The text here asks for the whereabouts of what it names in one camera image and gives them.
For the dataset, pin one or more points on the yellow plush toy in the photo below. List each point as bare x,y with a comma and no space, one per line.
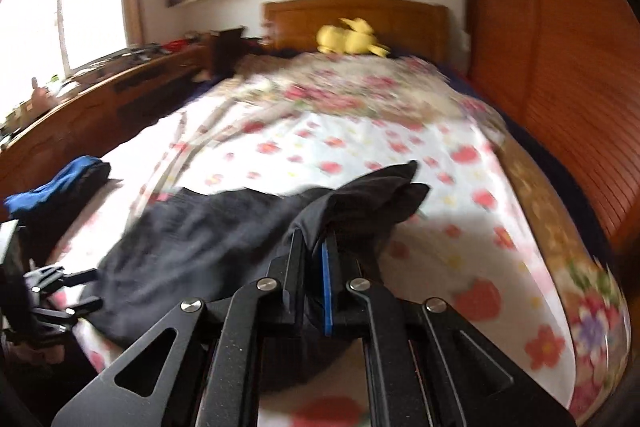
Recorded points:
350,38

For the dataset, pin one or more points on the wooden headboard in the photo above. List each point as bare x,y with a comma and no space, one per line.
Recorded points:
300,22

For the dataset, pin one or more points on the wooden desk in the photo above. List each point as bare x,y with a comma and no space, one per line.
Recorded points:
85,107

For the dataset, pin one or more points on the white strawberry print bedsheet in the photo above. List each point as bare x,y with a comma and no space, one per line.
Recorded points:
350,142

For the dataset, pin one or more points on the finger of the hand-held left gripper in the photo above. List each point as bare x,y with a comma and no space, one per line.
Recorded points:
70,311
65,277

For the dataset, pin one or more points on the wooden slatted wardrobe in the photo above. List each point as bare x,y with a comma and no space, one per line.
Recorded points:
545,72

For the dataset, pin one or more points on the floral quilt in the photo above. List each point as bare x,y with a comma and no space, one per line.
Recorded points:
350,82

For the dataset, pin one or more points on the dark folded cloth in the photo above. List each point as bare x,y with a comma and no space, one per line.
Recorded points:
95,179

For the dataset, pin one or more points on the window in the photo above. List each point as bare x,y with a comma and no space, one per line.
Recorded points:
65,2

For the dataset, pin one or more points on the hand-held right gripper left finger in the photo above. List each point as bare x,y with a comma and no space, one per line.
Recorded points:
295,277

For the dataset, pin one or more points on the black jacket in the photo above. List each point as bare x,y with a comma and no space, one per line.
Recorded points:
210,237

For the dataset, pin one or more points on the blue cloth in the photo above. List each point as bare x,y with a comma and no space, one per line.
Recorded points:
55,184

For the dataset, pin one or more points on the red bowl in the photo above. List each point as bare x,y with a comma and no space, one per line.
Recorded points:
176,45

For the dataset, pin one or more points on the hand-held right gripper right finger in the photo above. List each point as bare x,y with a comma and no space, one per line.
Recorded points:
327,297

